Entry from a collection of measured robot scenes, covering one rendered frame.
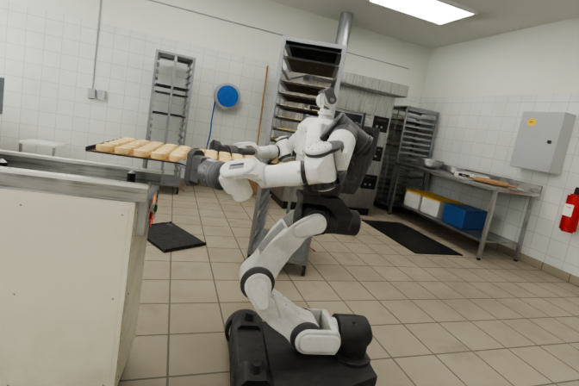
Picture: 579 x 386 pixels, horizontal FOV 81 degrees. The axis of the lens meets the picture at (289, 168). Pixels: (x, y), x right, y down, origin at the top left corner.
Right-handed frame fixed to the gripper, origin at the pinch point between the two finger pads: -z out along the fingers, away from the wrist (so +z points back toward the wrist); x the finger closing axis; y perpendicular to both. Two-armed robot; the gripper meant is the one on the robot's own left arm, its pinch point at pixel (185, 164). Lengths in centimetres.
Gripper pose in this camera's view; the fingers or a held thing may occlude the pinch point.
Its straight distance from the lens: 119.4
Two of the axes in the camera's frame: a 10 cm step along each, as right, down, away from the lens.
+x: 1.8, -9.8, -1.2
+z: 8.2, 2.1, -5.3
